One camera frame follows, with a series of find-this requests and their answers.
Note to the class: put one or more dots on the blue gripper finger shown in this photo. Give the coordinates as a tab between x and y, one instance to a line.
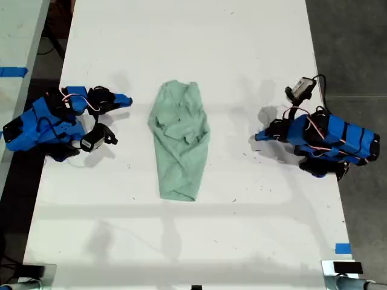
123	97
263	133
122	103
262	138

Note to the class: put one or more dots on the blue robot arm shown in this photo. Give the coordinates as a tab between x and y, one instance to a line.
338	136
45	127

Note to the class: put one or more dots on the pale green T-shirt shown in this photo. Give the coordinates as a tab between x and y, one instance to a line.
178	136

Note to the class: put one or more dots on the long blue tape strip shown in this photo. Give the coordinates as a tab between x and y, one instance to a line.
12	72

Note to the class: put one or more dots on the white side table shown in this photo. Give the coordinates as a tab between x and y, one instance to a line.
18	36

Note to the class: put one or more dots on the short blue tape strip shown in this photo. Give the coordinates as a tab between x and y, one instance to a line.
343	248

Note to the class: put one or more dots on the small black box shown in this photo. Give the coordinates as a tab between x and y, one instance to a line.
34	271
347	267

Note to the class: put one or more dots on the small black clip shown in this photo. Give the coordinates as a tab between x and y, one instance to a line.
196	287

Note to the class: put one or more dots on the grey metal pipe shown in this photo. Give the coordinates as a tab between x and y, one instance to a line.
359	284
21	285

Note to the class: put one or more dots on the black grey camera box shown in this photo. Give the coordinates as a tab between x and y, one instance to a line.
300	87
92	140

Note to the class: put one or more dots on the metal table bracket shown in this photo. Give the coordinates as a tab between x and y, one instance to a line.
328	273
50	272

